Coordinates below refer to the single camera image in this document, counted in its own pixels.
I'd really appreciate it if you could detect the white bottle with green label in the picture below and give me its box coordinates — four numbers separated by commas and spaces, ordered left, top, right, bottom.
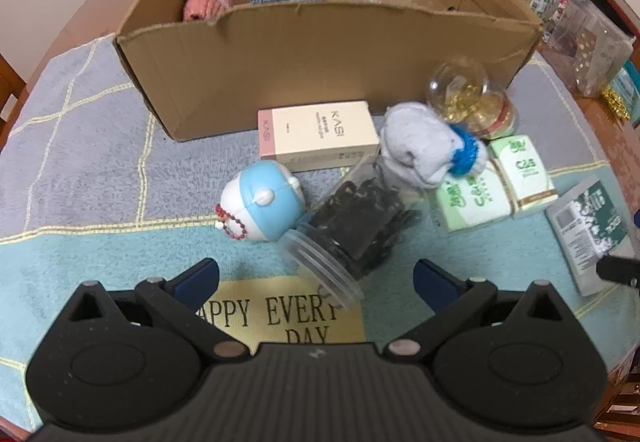
545, 176, 633, 297

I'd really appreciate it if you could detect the white sock with blue band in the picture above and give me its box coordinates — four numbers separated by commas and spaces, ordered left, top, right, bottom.
378, 102, 493, 188

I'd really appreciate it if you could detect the teal package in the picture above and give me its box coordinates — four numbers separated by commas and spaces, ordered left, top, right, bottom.
620, 62, 640, 128

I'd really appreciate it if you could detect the green white tissue pack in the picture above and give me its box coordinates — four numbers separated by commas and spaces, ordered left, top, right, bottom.
487, 134, 559, 218
435, 162, 516, 233

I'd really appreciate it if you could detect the round bottle with gold contents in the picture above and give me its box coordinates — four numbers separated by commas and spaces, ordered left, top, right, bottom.
428, 57, 519, 140

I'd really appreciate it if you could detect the clear plastic container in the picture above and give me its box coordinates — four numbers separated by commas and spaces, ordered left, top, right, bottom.
542, 0, 636, 98

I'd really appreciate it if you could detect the wooden chair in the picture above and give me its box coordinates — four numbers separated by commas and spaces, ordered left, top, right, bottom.
0, 54, 28, 133

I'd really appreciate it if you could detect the brown cardboard box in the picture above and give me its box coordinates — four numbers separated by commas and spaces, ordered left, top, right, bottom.
115, 0, 545, 143

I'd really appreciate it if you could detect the cream carton box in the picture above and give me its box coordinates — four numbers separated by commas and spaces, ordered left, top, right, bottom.
257, 100, 381, 173

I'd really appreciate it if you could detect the blue grey checked towel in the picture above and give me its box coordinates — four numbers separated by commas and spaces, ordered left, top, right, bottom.
0, 34, 640, 428

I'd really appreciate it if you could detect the gold ornament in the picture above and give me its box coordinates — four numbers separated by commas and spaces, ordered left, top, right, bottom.
602, 84, 633, 120

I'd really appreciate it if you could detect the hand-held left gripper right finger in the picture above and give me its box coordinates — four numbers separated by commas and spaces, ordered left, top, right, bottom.
383, 258, 576, 365

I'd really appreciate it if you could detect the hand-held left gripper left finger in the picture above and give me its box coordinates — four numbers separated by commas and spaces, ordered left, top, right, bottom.
65, 258, 251, 364

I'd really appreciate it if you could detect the blue white cat toy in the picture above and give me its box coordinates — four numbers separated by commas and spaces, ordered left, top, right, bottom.
216, 160, 306, 243

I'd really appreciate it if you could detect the clear jar with dark contents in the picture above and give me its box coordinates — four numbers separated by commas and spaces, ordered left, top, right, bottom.
280, 154, 423, 310

